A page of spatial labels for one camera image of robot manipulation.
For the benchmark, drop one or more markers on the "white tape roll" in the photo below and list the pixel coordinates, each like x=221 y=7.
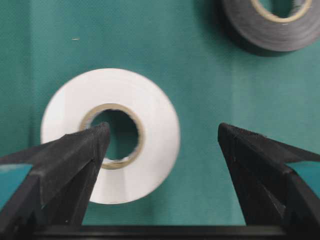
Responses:
x=75 y=105

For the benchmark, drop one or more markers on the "black tape roll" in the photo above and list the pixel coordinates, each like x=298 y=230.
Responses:
x=275 y=25

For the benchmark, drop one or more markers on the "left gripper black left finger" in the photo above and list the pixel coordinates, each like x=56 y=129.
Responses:
x=57 y=188

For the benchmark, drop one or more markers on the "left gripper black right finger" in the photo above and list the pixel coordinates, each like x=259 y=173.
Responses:
x=275 y=183

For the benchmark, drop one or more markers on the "green table cloth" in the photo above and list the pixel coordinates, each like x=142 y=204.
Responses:
x=190 y=50

